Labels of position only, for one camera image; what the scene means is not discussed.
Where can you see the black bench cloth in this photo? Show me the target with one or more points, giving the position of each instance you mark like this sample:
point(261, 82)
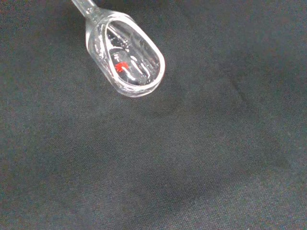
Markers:
point(168, 155)

